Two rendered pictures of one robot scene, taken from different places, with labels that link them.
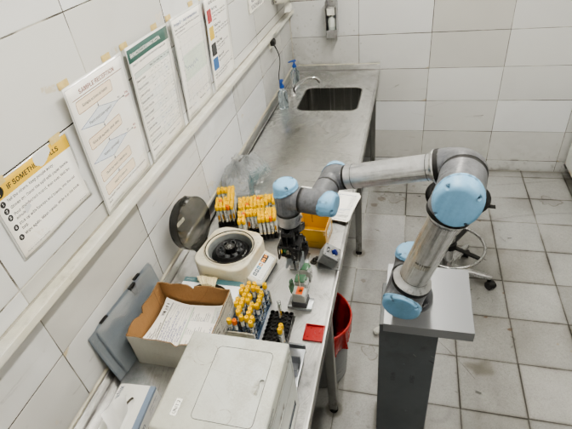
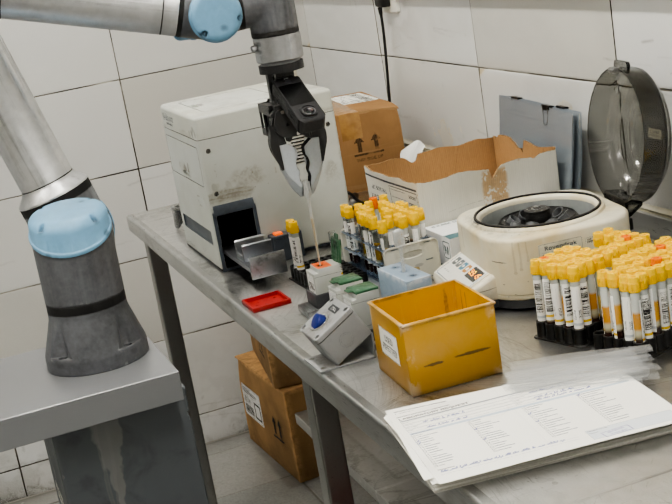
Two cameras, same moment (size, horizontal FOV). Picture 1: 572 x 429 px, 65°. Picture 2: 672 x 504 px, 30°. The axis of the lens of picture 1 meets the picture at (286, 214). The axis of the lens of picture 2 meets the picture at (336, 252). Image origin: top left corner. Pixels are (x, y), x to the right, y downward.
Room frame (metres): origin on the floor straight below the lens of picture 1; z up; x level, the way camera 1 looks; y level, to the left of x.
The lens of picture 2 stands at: (2.70, -1.15, 1.50)
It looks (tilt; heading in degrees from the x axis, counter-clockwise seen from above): 15 degrees down; 143
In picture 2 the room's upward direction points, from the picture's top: 10 degrees counter-clockwise
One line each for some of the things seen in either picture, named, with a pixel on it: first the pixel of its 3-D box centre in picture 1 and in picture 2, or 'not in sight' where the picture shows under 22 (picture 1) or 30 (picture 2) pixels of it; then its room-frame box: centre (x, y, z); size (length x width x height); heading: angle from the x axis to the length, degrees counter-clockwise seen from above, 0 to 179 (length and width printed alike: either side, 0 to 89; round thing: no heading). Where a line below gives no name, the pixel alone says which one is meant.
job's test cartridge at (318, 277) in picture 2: (300, 296); (325, 283); (1.12, -0.01, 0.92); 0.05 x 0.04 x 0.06; 71
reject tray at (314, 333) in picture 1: (313, 333); (266, 301); (0.98, -0.04, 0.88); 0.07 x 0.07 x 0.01; 72
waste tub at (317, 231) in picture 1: (314, 229); (434, 336); (1.48, -0.11, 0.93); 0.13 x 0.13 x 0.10; 69
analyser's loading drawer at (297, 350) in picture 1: (288, 373); (251, 250); (0.81, 0.06, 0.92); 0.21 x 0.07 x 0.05; 162
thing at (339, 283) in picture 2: (301, 284); (347, 298); (1.19, -0.02, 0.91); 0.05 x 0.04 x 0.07; 72
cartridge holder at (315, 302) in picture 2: (300, 301); (328, 299); (1.12, -0.01, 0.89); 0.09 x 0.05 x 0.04; 71
